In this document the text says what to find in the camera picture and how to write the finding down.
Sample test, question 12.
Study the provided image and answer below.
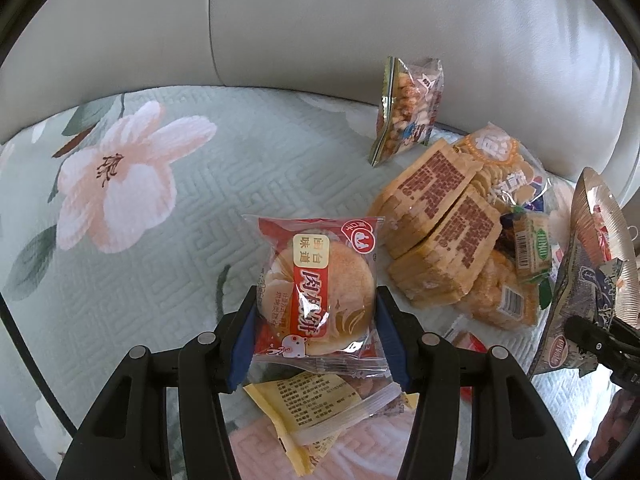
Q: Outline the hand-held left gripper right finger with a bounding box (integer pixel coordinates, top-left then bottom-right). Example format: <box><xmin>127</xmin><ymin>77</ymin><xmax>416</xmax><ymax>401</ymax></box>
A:
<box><xmin>375</xmin><ymin>285</ymin><xmax>583</xmax><ymax>480</ymax></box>

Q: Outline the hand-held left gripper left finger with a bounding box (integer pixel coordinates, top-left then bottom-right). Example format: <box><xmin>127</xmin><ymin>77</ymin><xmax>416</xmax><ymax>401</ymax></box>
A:
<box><xmin>56</xmin><ymin>285</ymin><xmax>261</xmax><ymax>480</ymax></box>

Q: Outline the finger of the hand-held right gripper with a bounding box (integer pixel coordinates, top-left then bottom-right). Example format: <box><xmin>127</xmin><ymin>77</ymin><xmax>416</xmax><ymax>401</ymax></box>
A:
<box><xmin>564</xmin><ymin>314</ymin><xmax>640</xmax><ymax>361</ymax></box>

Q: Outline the blue foil chip bag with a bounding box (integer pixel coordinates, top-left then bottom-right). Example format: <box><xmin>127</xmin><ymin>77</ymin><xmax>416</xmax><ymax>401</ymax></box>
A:
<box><xmin>530</xmin><ymin>166</ymin><xmax>640</xmax><ymax>377</ymax></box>

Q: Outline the red pastry packet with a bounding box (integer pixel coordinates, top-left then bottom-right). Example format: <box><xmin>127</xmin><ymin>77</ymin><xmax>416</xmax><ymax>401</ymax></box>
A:
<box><xmin>241</xmin><ymin>214</ymin><xmax>388</xmax><ymax>378</ymax></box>

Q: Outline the orange sandwich cracker packet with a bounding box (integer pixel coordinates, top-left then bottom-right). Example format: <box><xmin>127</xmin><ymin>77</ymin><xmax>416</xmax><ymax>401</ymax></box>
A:
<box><xmin>387</xmin><ymin>191</ymin><xmax>503</xmax><ymax>308</ymax></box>
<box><xmin>370</xmin><ymin>139</ymin><xmax>485</xmax><ymax>260</ymax></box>

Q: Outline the person's right forearm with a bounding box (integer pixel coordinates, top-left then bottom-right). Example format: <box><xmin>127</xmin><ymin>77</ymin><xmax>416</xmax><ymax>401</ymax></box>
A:
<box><xmin>587</xmin><ymin>385</ymin><xmax>638</xmax><ymax>466</ymax></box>

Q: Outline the small red packet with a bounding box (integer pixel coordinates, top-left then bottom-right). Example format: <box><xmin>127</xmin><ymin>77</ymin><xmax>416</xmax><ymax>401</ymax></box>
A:
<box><xmin>447</xmin><ymin>329</ymin><xmax>485</xmax><ymax>353</ymax></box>

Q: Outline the yellow pastry packet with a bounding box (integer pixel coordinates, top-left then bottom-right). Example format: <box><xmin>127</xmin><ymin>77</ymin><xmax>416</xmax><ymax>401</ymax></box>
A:
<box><xmin>243</xmin><ymin>370</ymin><xmax>420</xmax><ymax>477</ymax></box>

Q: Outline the clear biscuit packet with barcode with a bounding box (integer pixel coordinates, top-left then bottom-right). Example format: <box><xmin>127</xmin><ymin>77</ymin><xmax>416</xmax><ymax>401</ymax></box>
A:
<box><xmin>457</xmin><ymin>250</ymin><xmax>543</xmax><ymax>331</ymax></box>

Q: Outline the small green yellow packet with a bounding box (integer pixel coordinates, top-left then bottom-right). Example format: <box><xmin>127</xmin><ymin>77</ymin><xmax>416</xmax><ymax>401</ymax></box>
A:
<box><xmin>500</xmin><ymin>207</ymin><xmax>553</xmax><ymax>283</ymax></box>

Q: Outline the floral quilted mat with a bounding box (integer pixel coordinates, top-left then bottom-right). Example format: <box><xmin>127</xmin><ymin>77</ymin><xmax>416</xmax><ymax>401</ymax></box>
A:
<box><xmin>0</xmin><ymin>84</ymin><xmax>626</xmax><ymax>480</ymax></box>

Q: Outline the orange round cracker bag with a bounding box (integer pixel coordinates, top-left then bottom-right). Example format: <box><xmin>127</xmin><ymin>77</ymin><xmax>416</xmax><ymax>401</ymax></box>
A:
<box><xmin>452</xmin><ymin>121</ymin><xmax>548</xmax><ymax>211</ymax></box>

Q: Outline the clear mixed cracker bag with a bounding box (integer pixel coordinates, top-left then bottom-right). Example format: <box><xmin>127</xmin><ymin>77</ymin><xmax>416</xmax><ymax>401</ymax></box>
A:
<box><xmin>369</xmin><ymin>56</ymin><xmax>445</xmax><ymax>167</ymax></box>

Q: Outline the white sofa backrest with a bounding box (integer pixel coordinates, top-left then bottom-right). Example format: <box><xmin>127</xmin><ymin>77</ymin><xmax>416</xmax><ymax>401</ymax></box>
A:
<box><xmin>0</xmin><ymin>0</ymin><xmax>640</xmax><ymax>201</ymax></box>

